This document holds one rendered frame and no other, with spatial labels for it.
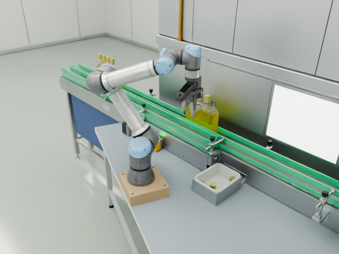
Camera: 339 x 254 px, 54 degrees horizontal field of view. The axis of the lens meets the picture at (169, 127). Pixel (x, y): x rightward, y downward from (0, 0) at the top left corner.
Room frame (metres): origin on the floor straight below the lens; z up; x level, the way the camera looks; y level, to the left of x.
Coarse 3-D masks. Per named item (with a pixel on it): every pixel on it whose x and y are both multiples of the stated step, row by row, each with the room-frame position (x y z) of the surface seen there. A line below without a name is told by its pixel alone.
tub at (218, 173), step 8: (208, 168) 1.53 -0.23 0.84; (216, 168) 1.57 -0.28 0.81; (224, 168) 1.55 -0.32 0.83; (200, 176) 1.47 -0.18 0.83; (208, 176) 1.52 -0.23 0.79; (216, 176) 1.55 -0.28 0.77; (224, 176) 1.54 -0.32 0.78; (240, 176) 1.46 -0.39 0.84; (208, 184) 1.47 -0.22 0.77; (216, 184) 1.47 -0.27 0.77; (224, 184) 1.47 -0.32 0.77; (216, 192) 1.33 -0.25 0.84
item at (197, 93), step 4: (200, 76) 1.57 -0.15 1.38; (188, 80) 1.52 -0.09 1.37; (192, 80) 1.51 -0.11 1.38; (196, 80) 1.52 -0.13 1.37; (200, 80) 1.56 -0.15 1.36; (196, 84) 1.55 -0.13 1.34; (200, 84) 1.57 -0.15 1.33; (196, 88) 1.55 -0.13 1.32; (200, 88) 1.56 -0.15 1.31; (192, 92) 1.51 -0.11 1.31; (196, 92) 1.52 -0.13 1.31; (200, 92) 1.54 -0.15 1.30; (188, 96) 1.52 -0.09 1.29; (192, 96) 1.50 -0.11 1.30; (196, 96) 1.54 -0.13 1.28; (200, 96) 1.54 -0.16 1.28
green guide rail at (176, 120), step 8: (80, 72) 2.78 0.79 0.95; (128, 96) 2.29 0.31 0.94; (160, 112) 2.03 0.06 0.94; (168, 112) 1.98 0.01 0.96; (176, 120) 1.92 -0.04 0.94; (184, 120) 1.87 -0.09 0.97; (192, 128) 1.82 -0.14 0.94; (200, 128) 1.78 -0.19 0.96; (208, 136) 1.72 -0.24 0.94; (216, 136) 1.68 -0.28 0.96; (216, 144) 1.68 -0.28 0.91
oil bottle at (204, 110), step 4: (204, 108) 1.81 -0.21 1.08; (208, 108) 1.81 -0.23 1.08; (200, 112) 1.83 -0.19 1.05; (204, 112) 1.80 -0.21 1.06; (200, 116) 1.82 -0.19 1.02; (204, 116) 1.80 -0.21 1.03; (200, 120) 1.82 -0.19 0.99; (204, 120) 1.80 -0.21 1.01; (200, 124) 1.82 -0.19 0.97; (204, 124) 1.80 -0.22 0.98
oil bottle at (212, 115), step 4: (208, 112) 1.77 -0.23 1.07; (212, 112) 1.76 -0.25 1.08; (216, 112) 1.77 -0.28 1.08; (208, 116) 1.77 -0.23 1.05; (212, 116) 1.75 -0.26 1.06; (216, 116) 1.77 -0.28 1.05; (208, 120) 1.77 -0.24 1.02; (212, 120) 1.75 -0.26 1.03; (216, 120) 1.77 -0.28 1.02; (208, 124) 1.77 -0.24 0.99; (212, 124) 1.75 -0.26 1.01; (216, 124) 1.77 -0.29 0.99; (208, 128) 1.77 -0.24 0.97; (212, 128) 1.75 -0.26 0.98; (216, 128) 1.77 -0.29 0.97; (216, 132) 1.78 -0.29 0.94
